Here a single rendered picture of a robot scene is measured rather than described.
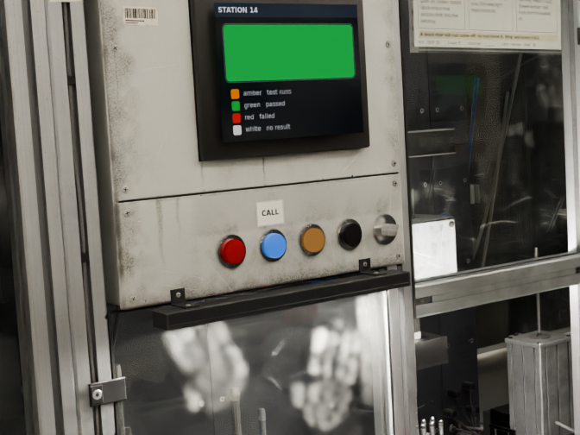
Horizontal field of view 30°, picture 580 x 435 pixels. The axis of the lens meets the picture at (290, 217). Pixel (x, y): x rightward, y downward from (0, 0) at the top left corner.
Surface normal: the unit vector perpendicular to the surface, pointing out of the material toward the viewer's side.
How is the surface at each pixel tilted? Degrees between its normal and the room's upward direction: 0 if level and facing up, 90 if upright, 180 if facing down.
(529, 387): 90
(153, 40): 90
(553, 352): 90
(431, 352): 90
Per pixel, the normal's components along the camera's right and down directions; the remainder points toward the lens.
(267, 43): 0.58, 0.04
